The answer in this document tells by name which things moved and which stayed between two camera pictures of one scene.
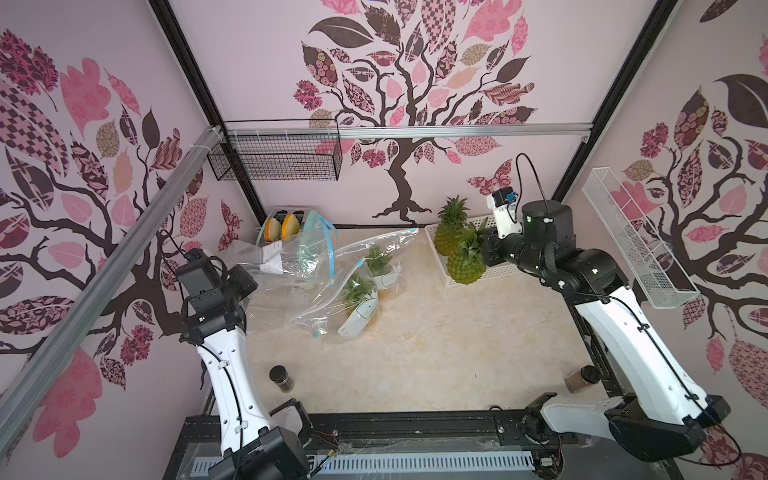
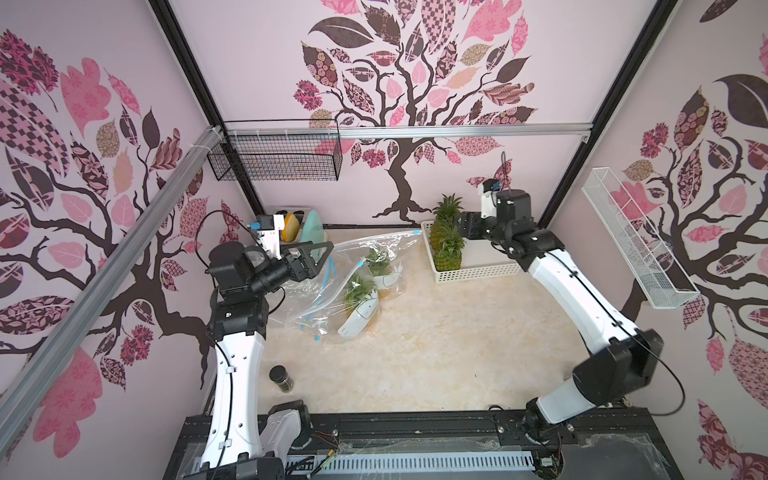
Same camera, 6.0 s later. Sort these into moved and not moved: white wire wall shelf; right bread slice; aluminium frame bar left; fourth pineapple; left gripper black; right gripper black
Moved: left gripper black; right gripper black
Not moved: fourth pineapple; aluminium frame bar left; white wire wall shelf; right bread slice
